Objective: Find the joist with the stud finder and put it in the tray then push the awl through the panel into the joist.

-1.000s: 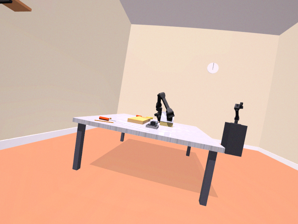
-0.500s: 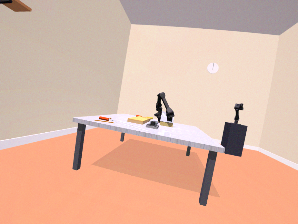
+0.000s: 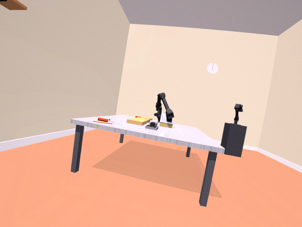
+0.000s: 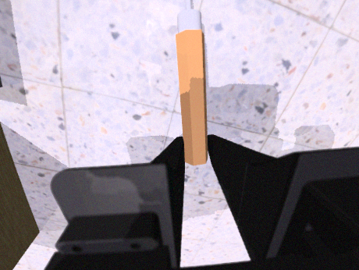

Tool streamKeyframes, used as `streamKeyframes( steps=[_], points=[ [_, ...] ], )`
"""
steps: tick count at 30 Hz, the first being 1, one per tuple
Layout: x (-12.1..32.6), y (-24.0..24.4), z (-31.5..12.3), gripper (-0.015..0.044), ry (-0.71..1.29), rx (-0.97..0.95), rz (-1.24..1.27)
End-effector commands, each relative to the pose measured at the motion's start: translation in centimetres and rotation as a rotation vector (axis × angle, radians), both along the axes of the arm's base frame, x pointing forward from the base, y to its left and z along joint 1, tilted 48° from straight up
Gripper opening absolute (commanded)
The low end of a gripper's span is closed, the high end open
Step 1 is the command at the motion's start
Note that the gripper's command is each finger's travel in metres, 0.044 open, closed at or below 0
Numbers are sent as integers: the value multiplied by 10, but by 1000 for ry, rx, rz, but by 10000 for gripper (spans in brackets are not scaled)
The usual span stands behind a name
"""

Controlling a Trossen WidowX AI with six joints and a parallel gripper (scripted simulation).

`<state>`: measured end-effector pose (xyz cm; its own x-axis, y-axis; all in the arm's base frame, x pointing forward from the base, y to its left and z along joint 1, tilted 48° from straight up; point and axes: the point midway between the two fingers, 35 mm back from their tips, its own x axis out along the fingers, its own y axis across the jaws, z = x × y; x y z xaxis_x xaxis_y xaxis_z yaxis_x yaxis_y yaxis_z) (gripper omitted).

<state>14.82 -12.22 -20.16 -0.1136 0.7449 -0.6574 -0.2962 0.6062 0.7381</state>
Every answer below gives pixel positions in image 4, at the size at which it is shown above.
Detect awl with orange handle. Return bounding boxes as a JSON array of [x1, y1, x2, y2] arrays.
[[176, 0, 208, 165]]

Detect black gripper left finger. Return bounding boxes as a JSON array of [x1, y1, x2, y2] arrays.
[[50, 137, 185, 268]]

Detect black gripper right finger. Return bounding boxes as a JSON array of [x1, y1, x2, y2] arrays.
[[208, 134, 359, 260]]

